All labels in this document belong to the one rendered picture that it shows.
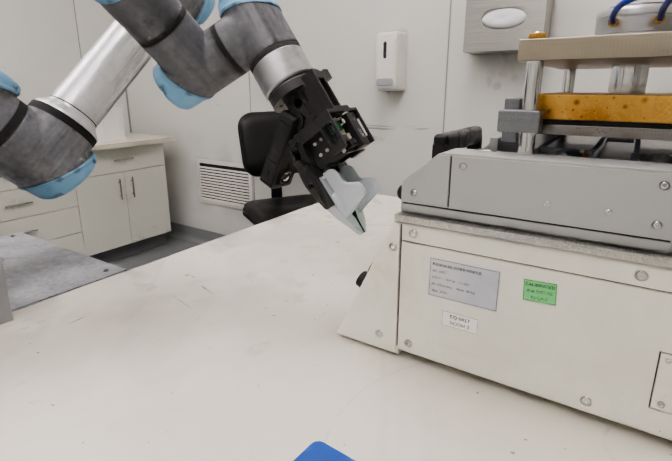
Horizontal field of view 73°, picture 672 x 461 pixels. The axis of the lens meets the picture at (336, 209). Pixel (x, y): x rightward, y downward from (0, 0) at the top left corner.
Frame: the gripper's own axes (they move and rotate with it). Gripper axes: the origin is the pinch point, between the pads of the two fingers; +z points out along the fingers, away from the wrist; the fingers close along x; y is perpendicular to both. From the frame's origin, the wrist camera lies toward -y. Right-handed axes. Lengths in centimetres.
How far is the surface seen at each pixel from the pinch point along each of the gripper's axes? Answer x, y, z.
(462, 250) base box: -5.0, 14.1, 8.0
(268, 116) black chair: 129, -103, -77
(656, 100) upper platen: 1.7, 34.7, 3.9
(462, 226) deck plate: -5.4, 15.6, 5.8
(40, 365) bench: -29.4, -28.4, -3.3
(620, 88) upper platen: 10.2, 32.7, 1.1
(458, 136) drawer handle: 8.4, 15.3, -3.7
